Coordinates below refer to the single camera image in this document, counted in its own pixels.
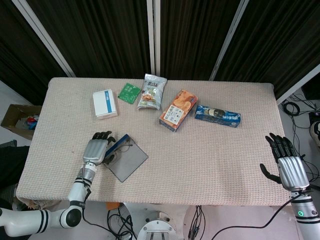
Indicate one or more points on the dark brown curtain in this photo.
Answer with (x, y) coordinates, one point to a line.
(100, 37)
(190, 37)
(20, 50)
(280, 37)

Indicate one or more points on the orange item under table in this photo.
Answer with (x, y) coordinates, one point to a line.
(112, 205)

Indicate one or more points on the pink waffle tablecloth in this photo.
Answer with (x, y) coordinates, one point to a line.
(187, 162)

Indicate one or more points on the white metal frame post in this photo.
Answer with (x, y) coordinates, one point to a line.
(157, 37)
(150, 37)
(42, 35)
(232, 40)

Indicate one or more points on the white and black sneaker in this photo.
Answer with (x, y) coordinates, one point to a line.
(315, 132)

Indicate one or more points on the orange and blue biscuit box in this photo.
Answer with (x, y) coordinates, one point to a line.
(177, 111)

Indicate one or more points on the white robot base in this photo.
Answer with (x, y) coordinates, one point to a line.
(156, 228)

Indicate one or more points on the white box with blue stripe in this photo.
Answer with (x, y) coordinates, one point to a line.
(105, 103)

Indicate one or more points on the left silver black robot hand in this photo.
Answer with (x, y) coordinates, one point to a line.
(96, 151)

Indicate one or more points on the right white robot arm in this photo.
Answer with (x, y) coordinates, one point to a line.
(303, 212)

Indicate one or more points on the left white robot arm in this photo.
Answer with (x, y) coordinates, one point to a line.
(77, 187)

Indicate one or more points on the green flat packet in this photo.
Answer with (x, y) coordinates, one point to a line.
(128, 93)

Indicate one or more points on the white metal frame beam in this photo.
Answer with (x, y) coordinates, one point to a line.
(300, 85)

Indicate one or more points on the thin-framed eyeglasses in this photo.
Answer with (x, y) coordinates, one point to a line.
(112, 158)

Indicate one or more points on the blue cookie package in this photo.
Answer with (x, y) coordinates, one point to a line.
(217, 116)

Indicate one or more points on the silver snack bag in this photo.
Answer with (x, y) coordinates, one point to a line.
(151, 92)

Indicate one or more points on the red and blue plastic item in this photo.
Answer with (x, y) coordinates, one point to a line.
(31, 123)

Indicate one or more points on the brown cardboard box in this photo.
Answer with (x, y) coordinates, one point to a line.
(12, 120)

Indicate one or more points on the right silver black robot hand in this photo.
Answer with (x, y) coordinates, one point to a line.
(292, 170)

